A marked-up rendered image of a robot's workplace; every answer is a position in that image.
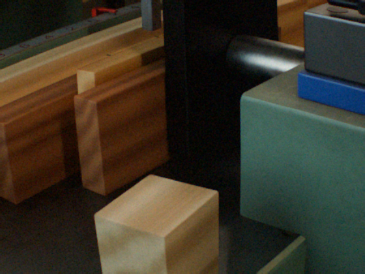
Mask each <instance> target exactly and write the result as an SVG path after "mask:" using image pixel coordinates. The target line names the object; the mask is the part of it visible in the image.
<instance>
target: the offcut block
mask: <svg viewBox="0 0 365 274"><path fill-rule="evenodd" d="M218 214H219V203H218V191H216V190H211V189H206V188H203V187H199V186H195V185H191V184H188V183H183V182H180V181H176V180H172V179H168V178H165V177H160V176H157V175H152V174H151V175H148V176H147V177H146V178H145V179H143V180H141V181H140V182H139V183H137V184H136V185H134V186H133V187H132V188H131V189H129V190H128V191H127V192H125V193H123V194H122V195H120V196H119V197H118V198H116V199H115V200H114V201H113V202H111V203H109V204H108V205H107V206H105V207H104V208H103V209H101V210H100V211H98V212H97V213H96V214H95V226H96V233H97V240H98V247H99V251H100V262H101V266H102V274H218V273H219V265H218V247H219V235H218Z"/></svg>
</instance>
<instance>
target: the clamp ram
mask: <svg viewBox="0 0 365 274"><path fill-rule="evenodd" d="M162 9H163V21H164V24H163V32H164V56H165V69H166V94H167V120H168V146H169V152H170V153H172V154H174V155H178V156H180V157H184V158H187V159H191V158H192V157H195V156H196V155H198V154H200V153H201V152H203V151H204V150H206V149H207V148H208V147H210V146H212V145H214V144H216V143H217V142H220V141H222V140H224V139H225V138H227V137H228V136H231V135H232V134H234V133H236V132H237V131H239V130H240V129H241V114H240V99H241V97H242V95H243V93H245V92H247V91H248V90H250V89H251V88H253V87H257V86H258V85H260V84H262V83H264V82H266V81H268V80H270V79H272V78H273V77H275V76H279V74H281V73H283V72H285V71H288V70H289V69H292V68H293V67H295V66H297V65H299V64H302V63H303V62H304V47H300V46H295V45H290V44H288V43H284V42H278V10H277V0H162Z"/></svg>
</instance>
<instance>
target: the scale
mask: <svg viewBox="0 0 365 274"><path fill-rule="evenodd" d="M139 9H141V1H140V2H138V3H134V4H132V5H128V6H125V7H123V8H118V9H116V10H118V12H116V13H114V12H106V13H104V14H100V15H98V16H95V17H92V18H89V19H86V20H82V21H80V22H76V23H73V24H70V25H67V26H65V27H63V28H60V29H58V30H55V31H52V32H49V33H46V34H43V35H40V36H38V37H35V38H32V39H30V40H28V41H25V42H23V43H20V44H17V45H14V46H11V47H9V48H6V49H4V50H1V51H0V60H1V59H3V58H5V57H8V56H10V55H13V54H15V53H19V52H22V51H24V50H27V49H29V48H32V47H35V46H38V45H39V44H42V43H44V42H47V41H49V40H53V39H55V38H58V37H61V36H64V35H67V34H69V33H73V32H75V31H77V30H79V29H83V28H85V27H88V26H90V25H94V24H96V23H100V22H103V21H106V20H109V19H111V18H114V17H118V16H120V15H123V14H126V13H129V12H132V11H135V10H139Z"/></svg>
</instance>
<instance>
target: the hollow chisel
mask: <svg viewBox="0 0 365 274"><path fill-rule="evenodd" d="M141 9H142V12H141V18H142V28H143V30H146V31H156V30H158V29H161V28H162V17H161V6H160V0H141Z"/></svg>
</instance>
